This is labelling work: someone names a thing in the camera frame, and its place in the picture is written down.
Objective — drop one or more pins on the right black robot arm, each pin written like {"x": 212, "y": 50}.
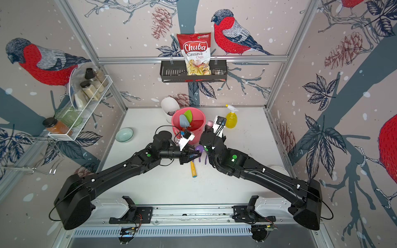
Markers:
{"x": 305, "y": 197}

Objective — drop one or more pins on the white slanted cup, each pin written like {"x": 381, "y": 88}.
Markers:
{"x": 169, "y": 106}

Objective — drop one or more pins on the green glass bowl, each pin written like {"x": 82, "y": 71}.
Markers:
{"x": 69, "y": 116}

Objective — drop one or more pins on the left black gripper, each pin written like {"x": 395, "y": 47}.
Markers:
{"x": 185, "y": 153}

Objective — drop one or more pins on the white wire wall shelf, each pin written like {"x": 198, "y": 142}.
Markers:
{"x": 80, "y": 101}

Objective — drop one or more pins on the orange sauce jar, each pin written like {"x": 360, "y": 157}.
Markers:
{"x": 56, "y": 127}

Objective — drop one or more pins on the light green bowl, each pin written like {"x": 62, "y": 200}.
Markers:
{"x": 124, "y": 135}

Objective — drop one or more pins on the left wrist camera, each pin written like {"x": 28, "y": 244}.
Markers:
{"x": 185, "y": 138}

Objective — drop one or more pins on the blue toy rake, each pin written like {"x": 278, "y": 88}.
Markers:
{"x": 193, "y": 169}

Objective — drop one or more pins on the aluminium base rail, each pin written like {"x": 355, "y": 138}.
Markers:
{"x": 188, "y": 213}

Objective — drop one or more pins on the black wall basket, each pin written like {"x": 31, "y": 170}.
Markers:
{"x": 176, "y": 72}

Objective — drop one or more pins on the green toy spade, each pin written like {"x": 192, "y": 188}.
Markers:
{"x": 188, "y": 115}

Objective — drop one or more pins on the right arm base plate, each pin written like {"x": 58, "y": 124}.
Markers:
{"x": 247, "y": 214}

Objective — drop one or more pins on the red toy shovel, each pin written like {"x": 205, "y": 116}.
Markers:
{"x": 195, "y": 125}

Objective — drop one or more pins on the black lid spice jar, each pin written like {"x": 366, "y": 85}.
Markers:
{"x": 96, "y": 78}
{"x": 90, "y": 90}

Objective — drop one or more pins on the yellow spray bottle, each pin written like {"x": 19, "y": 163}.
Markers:
{"x": 231, "y": 118}

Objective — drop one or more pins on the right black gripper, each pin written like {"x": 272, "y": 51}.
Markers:
{"x": 208, "y": 131}

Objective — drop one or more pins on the pink plastic bucket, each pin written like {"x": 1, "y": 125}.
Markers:
{"x": 197, "y": 115}

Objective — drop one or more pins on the white bowl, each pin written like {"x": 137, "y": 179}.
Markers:
{"x": 279, "y": 169}

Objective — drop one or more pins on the chrome wire rack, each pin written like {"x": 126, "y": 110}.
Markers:
{"x": 40, "y": 155}

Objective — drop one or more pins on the light blue toy trowel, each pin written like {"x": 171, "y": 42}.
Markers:
{"x": 183, "y": 121}

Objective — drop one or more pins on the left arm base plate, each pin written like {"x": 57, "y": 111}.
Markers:
{"x": 134, "y": 215}

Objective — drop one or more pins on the purple toy fork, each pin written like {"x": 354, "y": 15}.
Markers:
{"x": 200, "y": 148}

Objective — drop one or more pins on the Chuba cassava chips bag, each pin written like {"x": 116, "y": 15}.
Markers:
{"x": 195, "y": 49}

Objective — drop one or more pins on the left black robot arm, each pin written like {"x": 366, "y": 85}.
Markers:
{"x": 73, "y": 203}

